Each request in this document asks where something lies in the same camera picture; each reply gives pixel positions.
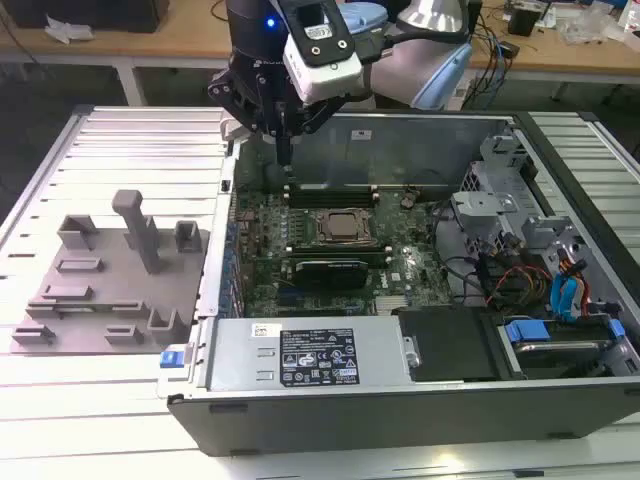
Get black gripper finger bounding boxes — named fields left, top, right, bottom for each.
left=206, top=71, right=285, bottom=166
left=283, top=93, right=347, bottom=167

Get RAM stick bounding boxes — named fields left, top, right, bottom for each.
left=289, top=183, right=375, bottom=194

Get RAM slot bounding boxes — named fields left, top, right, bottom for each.
left=287, top=250, right=392, bottom=266
left=286, top=242, right=389, bottom=253
left=284, top=192, right=377, bottom=201
left=285, top=198, right=379, bottom=209

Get wooden desk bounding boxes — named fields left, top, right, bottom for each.
left=0, top=0, right=640, bottom=71

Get metal socket cover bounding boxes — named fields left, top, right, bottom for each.
left=312, top=209, right=374, bottom=243

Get CPU with silver top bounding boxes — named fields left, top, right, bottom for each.
left=327, top=214, right=364, bottom=237

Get black graphics card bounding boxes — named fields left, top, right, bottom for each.
left=291, top=258, right=370, bottom=291

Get black monitor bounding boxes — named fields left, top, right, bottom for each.
left=9, top=0, right=162, bottom=32

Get green motherboard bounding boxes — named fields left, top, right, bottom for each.
left=232, top=184, right=454, bottom=319

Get white crumpled paper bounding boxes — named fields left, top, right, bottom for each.
left=43, top=13, right=95, bottom=44

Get metal drive cage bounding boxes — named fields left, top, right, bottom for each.
left=448, top=133, right=587, bottom=261

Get silver chipset heatsink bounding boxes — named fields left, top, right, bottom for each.
left=373, top=294, right=407, bottom=314

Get grey parts rack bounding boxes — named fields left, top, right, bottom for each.
left=9, top=188, right=209, bottom=357

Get small black box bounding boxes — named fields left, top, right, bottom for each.
left=507, top=4, right=544, bottom=36

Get silver power supply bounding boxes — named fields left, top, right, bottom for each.
left=205, top=318, right=417, bottom=392

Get black plastic shroud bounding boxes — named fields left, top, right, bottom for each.
left=398, top=308, right=507, bottom=384

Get clear plastic bags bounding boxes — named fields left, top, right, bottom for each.
left=558, top=3, right=617, bottom=46

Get black open PC case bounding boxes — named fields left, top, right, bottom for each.
left=157, top=108, right=640, bottom=459

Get hard disk in blue carrier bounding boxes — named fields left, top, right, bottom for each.
left=502, top=317, right=626, bottom=374

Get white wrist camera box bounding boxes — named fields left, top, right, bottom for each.
left=282, top=0, right=364, bottom=105

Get blue hanging cable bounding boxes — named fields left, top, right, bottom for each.
left=485, top=22, right=505, bottom=109

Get black case cable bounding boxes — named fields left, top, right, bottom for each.
left=433, top=203, right=484, bottom=304

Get coloured wire bundle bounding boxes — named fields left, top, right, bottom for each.
left=482, top=239, right=554, bottom=307

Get blue flat data cable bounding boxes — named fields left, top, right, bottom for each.
left=548, top=272, right=592, bottom=322

